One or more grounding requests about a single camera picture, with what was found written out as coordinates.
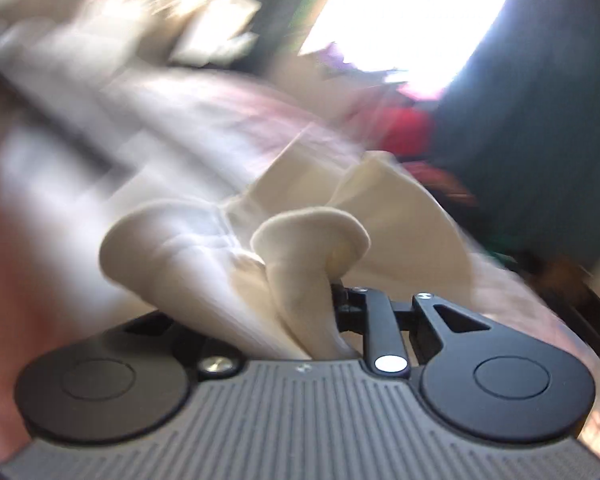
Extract cream white sweatshirt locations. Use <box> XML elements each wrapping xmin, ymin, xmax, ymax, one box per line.
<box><xmin>0</xmin><ymin>20</ymin><xmax>472</xmax><ymax>360</ymax></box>

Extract pink bed sheet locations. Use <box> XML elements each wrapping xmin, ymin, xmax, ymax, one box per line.
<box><xmin>0</xmin><ymin>66</ymin><xmax>600</xmax><ymax>466</ymax></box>

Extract teal right curtain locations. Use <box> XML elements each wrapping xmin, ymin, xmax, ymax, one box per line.
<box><xmin>432</xmin><ymin>0</ymin><xmax>600</xmax><ymax>268</ymax></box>

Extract dark framed window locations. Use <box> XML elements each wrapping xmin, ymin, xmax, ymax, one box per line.
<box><xmin>299</xmin><ymin>0</ymin><xmax>506</xmax><ymax>100</ymax></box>

